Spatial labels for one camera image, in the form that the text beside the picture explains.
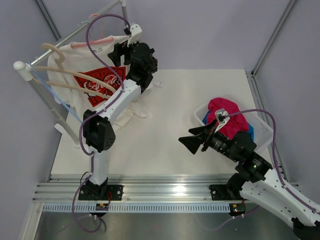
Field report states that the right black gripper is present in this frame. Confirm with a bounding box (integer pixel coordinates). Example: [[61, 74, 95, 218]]
[[178, 118, 240, 162]]

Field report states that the pink plastic hanger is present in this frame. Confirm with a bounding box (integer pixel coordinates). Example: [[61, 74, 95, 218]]
[[70, 22, 114, 49]]

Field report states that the white Coca-Cola t-shirt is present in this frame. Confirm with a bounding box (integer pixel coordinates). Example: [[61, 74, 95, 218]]
[[47, 35, 153, 131]]

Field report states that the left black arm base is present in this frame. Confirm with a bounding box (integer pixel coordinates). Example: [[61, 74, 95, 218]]
[[78, 184, 124, 201]]

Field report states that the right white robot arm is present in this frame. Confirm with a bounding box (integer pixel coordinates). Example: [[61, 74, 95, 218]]
[[178, 121, 320, 240]]

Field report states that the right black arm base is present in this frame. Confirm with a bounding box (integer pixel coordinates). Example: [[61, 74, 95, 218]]
[[209, 184, 243, 201]]

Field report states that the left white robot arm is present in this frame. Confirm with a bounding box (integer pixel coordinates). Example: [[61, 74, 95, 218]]
[[76, 42, 158, 201]]

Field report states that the beige wooden hanger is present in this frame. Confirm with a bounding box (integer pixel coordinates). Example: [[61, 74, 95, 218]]
[[35, 43, 116, 99]]

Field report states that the magenta cloth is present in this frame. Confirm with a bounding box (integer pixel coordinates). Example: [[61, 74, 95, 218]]
[[205, 97, 249, 140]]

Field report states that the silver clothes rack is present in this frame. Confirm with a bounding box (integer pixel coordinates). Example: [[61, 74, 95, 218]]
[[13, 0, 164, 152]]

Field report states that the pink wire hanger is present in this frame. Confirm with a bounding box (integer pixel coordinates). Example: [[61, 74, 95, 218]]
[[88, 19, 105, 41]]

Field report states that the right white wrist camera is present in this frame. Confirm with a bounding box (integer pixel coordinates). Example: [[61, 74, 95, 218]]
[[213, 108, 230, 133]]

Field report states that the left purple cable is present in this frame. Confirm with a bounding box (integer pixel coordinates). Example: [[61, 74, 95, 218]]
[[71, 13, 131, 234]]

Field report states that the purple cable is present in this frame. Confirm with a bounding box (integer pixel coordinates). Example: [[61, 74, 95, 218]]
[[199, 108, 320, 231], [71, 13, 131, 234]]

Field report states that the aluminium mounting rail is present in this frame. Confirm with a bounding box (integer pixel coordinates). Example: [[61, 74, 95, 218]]
[[32, 174, 232, 203]]

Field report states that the blue wire hanger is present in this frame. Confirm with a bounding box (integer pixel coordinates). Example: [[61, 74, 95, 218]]
[[28, 61, 83, 123]]

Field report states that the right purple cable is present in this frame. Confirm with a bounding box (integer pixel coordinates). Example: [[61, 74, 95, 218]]
[[199, 108, 320, 231]]

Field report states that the white slotted cable duct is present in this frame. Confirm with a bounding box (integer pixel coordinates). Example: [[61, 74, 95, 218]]
[[42, 202, 231, 213]]

